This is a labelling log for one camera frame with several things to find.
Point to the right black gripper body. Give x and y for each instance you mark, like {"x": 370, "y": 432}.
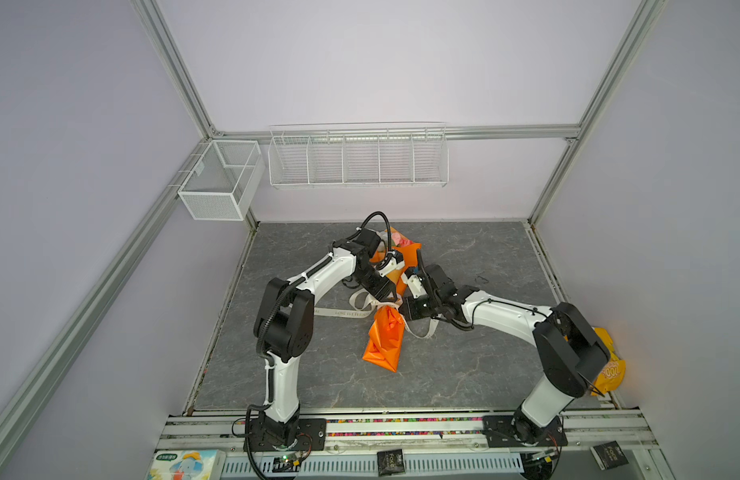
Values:
{"x": 422, "y": 307}

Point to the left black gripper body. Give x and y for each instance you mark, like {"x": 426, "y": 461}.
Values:
{"x": 373, "y": 282}

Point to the red pink fake rose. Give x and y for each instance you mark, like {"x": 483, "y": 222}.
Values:
{"x": 400, "y": 241}

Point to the white ribbon strip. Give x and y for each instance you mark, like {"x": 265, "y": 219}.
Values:
{"x": 363, "y": 305}

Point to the orange wrapping paper sheet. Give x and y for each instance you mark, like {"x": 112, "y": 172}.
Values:
{"x": 387, "y": 331}

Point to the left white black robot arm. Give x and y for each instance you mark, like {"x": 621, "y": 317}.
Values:
{"x": 286, "y": 318}

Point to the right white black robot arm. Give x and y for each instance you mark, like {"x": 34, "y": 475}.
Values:
{"x": 571, "y": 353}

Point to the black square card middle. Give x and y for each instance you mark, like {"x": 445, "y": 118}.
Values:
{"x": 390, "y": 462}

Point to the black square card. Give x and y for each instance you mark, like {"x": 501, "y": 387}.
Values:
{"x": 390, "y": 462}
{"x": 609, "y": 455}

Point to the yellow snack bag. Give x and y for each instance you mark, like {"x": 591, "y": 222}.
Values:
{"x": 612, "y": 375}

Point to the black square card right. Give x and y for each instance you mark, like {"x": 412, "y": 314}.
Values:
{"x": 609, "y": 455}

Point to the tissue pack with elephant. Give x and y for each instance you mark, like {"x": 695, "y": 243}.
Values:
{"x": 187, "y": 465}

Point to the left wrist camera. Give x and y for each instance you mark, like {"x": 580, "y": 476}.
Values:
{"x": 392, "y": 262}

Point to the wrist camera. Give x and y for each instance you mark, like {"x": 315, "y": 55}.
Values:
{"x": 415, "y": 286}
{"x": 392, "y": 262}

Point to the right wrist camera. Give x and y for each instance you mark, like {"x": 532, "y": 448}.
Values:
{"x": 415, "y": 286}

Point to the long white wire rack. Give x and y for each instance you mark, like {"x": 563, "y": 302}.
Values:
{"x": 374, "y": 154}

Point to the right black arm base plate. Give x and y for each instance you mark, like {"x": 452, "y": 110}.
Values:
{"x": 505, "y": 431}

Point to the small white wire basket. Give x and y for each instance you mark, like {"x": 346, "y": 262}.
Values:
{"x": 222, "y": 183}

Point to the white slotted cable duct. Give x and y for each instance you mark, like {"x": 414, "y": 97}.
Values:
{"x": 414, "y": 465}

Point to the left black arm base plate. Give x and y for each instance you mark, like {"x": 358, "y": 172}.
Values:
{"x": 267, "y": 435}

